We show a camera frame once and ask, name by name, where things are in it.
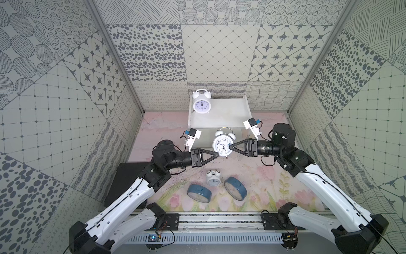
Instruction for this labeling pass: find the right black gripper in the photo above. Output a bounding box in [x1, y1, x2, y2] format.
[229, 139, 283, 158]

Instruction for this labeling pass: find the white metal twin-bell alarm clock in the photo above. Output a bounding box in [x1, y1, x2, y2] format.
[213, 127, 236, 158]

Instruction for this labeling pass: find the white plastic twin-bell alarm clock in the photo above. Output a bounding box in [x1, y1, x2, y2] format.
[192, 89, 211, 114]

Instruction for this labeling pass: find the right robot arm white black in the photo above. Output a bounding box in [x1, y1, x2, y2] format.
[229, 123, 389, 254]

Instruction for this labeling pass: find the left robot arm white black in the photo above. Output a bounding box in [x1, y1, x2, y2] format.
[67, 140, 218, 254]

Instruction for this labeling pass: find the small white twin-bell alarm clock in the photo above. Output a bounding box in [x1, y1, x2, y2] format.
[206, 170, 222, 186]

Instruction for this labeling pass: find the white two-tier shelf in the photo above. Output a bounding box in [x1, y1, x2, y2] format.
[187, 96, 254, 149]

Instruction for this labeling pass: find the right blue round alarm clock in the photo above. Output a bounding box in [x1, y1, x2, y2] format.
[224, 177, 247, 201]

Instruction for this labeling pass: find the blue round alarm clock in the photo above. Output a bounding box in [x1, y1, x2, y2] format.
[224, 177, 247, 201]
[187, 184, 212, 203]

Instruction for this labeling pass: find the left blue round alarm clock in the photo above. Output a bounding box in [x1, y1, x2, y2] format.
[187, 184, 212, 203]

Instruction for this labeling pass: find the green circuit board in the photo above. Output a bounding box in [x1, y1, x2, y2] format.
[148, 234, 161, 242]

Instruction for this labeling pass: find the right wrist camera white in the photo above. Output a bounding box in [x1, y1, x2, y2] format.
[243, 118, 261, 141]

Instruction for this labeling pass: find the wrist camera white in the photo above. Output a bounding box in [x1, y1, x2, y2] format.
[243, 118, 261, 141]
[180, 128, 202, 152]

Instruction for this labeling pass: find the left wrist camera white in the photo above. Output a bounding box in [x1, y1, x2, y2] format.
[180, 128, 202, 152]

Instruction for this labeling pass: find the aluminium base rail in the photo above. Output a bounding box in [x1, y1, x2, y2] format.
[120, 212, 331, 245]

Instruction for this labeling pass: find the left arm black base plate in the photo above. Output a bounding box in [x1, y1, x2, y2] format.
[150, 213, 180, 231]

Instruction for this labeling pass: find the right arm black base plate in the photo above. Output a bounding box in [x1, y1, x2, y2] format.
[260, 210, 305, 232]

